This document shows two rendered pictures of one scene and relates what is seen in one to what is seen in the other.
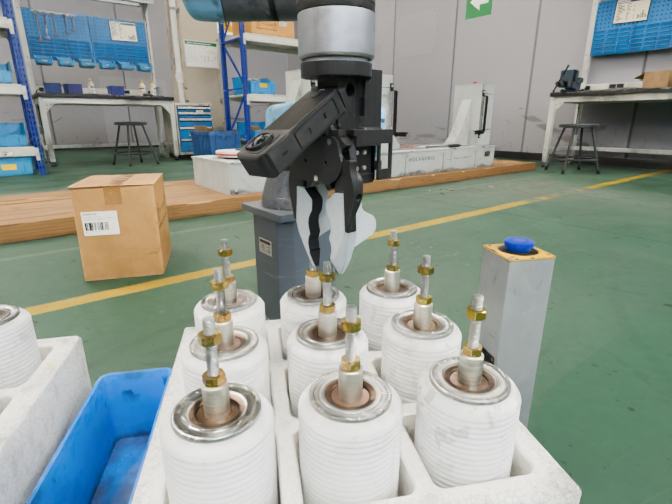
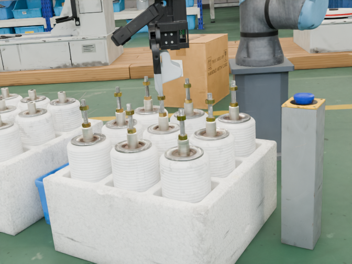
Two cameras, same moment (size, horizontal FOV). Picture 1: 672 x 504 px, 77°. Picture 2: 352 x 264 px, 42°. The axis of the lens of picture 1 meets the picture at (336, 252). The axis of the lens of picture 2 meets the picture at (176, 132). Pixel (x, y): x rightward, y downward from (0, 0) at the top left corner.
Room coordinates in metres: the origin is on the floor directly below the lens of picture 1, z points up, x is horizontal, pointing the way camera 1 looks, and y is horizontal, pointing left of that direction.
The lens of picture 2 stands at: (-0.25, -0.67, 0.56)
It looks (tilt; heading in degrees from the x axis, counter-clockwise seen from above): 18 degrees down; 43
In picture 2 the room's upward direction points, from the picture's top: 4 degrees counter-clockwise
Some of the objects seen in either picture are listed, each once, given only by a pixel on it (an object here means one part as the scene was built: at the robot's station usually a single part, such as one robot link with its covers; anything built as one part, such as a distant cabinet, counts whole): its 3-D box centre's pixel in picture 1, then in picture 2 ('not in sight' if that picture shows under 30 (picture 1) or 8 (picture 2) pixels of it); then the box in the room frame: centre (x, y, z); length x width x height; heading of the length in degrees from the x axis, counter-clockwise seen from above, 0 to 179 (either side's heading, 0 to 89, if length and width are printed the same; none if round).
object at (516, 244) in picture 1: (518, 246); (304, 99); (0.57, -0.26, 0.32); 0.04 x 0.04 x 0.02
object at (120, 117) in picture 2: (223, 333); (120, 118); (0.42, 0.13, 0.26); 0.02 x 0.02 x 0.03
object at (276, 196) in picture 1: (293, 183); (259, 46); (0.99, 0.10, 0.35); 0.15 x 0.15 x 0.10
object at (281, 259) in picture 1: (295, 263); (260, 107); (0.99, 0.10, 0.15); 0.19 x 0.19 x 0.30; 38
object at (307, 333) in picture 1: (327, 333); (163, 128); (0.44, 0.01, 0.25); 0.08 x 0.08 x 0.01
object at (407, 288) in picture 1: (391, 288); (234, 118); (0.58, -0.08, 0.25); 0.08 x 0.08 x 0.01
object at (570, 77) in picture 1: (569, 79); not in sight; (4.52, -2.33, 0.87); 0.41 x 0.17 x 0.25; 128
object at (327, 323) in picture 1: (327, 323); (163, 123); (0.44, 0.01, 0.26); 0.02 x 0.02 x 0.03
